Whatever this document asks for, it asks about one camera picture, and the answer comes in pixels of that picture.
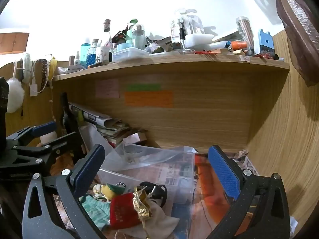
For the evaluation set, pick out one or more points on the stack of small books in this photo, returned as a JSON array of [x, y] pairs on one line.
[[117, 135]]

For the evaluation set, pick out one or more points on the small pale cardboard box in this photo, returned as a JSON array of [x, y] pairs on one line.
[[135, 138]]

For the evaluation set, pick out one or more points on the clear bottle with silver cap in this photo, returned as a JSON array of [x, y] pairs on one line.
[[138, 38]]

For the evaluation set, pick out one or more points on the pink sticky note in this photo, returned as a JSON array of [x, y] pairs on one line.
[[107, 88]]

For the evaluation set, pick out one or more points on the mint green knit cloth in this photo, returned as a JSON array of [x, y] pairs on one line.
[[96, 211]]

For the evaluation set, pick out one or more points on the rose gold tube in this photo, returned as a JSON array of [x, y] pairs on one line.
[[72, 61]]

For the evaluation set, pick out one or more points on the long white paper box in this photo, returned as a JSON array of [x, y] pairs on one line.
[[76, 69]]

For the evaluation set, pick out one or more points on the newspaper print desk mat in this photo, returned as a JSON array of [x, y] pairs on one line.
[[249, 165]]

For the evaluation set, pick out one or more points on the red cloth pouch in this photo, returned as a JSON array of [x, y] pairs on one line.
[[123, 211]]

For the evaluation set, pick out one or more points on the clear jar of brown sticks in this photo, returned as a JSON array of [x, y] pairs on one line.
[[245, 31]]

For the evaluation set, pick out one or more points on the yellow headband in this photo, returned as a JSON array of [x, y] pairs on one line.
[[52, 68]]

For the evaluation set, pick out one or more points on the blue plastic ice pack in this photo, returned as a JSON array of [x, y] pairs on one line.
[[265, 42]]

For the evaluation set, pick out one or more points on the pink curtain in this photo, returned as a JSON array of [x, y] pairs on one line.
[[296, 29]]

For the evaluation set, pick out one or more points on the small white spray bottle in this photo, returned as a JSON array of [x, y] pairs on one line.
[[77, 59]]

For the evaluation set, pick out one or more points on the light blue round tin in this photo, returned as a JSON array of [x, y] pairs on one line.
[[123, 46]]

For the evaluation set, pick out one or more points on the red pen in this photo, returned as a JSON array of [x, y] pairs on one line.
[[204, 52]]

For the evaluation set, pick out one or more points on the white fluffy headband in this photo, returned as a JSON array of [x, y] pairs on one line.
[[26, 67]]

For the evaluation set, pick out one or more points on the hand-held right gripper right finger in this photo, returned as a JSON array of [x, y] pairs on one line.
[[224, 171]]

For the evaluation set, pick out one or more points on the beige cloth pouch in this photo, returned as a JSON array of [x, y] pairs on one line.
[[159, 219]]

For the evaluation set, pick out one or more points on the white plastic box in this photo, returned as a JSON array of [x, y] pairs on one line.
[[199, 41]]

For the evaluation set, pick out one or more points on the amber fountain pen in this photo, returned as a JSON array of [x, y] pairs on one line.
[[98, 64]]

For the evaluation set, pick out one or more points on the mint green pump bottle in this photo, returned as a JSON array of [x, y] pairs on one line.
[[130, 36]]

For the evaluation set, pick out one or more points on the pile of rolled newspapers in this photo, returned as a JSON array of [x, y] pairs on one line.
[[94, 118]]

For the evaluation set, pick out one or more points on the dark wine bottle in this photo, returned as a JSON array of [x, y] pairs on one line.
[[68, 119]]

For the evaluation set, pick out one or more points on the clear lidded plastic container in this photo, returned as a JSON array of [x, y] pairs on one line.
[[129, 54]]

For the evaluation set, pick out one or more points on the orange white marker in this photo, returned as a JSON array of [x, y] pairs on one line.
[[238, 45]]

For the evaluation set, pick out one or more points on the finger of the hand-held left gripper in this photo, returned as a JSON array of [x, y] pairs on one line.
[[67, 142], [43, 129]]

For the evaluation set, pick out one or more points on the black nail polish bottle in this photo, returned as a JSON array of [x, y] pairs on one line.
[[182, 36]]

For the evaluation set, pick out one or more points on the colourful wrapper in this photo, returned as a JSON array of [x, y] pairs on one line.
[[111, 191]]

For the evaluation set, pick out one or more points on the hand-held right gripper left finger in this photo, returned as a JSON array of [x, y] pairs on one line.
[[86, 170]]

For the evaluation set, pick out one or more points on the orange sticky note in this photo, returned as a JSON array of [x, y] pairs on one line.
[[149, 99]]

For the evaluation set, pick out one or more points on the cream squeeze tube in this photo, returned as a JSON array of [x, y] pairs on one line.
[[164, 44]]

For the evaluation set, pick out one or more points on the wooden shelf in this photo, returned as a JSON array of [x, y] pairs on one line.
[[174, 62]]

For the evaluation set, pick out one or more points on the white fluffy pompom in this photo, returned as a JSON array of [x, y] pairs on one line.
[[14, 97]]

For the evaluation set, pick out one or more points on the blue mouthwash bottle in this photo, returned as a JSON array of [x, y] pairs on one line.
[[85, 52]]

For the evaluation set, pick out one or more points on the gold ribbon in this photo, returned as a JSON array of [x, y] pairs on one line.
[[142, 204]]

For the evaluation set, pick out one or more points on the clear plastic box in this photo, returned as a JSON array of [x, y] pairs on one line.
[[149, 176]]

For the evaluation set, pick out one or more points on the black white beaded scrunchie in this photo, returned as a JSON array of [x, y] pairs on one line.
[[121, 185]]

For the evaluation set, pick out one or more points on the glass bottle with blue beads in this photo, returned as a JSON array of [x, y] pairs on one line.
[[91, 56]]

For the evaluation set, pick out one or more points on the tall clear bottle white label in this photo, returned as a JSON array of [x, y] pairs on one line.
[[103, 53]]

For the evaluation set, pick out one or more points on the toothbrush package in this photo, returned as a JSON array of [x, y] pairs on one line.
[[189, 22]]

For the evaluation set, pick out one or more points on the white price tag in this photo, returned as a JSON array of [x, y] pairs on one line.
[[33, 90]]

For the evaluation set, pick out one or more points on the beige wooden figure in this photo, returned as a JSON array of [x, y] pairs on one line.
[[48, 138]]

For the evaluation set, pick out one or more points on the green sticky note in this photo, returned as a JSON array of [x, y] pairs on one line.
[[143, 87]]

